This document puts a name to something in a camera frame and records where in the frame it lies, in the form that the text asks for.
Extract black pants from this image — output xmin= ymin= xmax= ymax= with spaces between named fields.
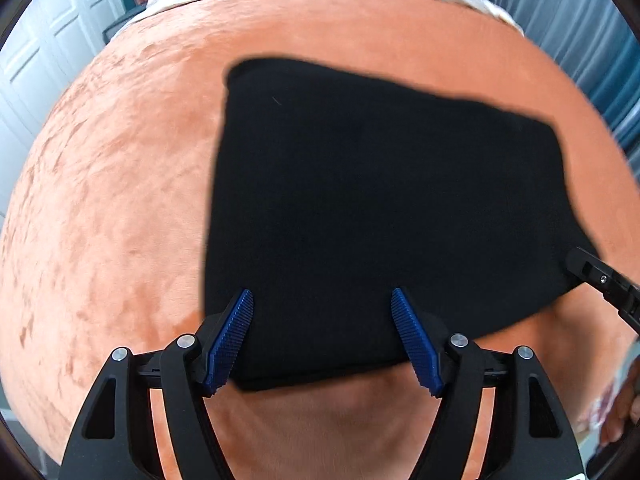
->
xmin=202 ymin=57 xmax=601 ymax=393

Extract orange blanket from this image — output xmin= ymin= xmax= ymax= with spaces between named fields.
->
xmin=0 ymin=0 xmax=640 ymax=480

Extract blue-grey curtain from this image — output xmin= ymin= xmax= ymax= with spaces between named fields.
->
xmin=492 ymin=0 xmax=640 ymax=161

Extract white panelled wardrobe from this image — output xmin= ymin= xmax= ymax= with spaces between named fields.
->
xmin=0 ymin=0 xmax=132 ymax=181

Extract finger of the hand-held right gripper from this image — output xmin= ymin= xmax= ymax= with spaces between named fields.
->
xmin=566 ymin=247 xmax=640 ymax=335

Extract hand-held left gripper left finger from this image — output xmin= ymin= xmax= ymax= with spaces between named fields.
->
xmin=57 ymin=288 xmax=255 ymax=480

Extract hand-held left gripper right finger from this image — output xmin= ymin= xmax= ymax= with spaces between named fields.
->
xmin=391 ymin=288 xmax=583 ymax=480

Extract person's right hand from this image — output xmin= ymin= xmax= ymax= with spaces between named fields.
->
xmin=600 ymin=377 xmax=640 ymax=447

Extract dark bedside table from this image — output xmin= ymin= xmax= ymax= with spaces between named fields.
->
xmin=102 ymin=6 xmax=151 ymax=45

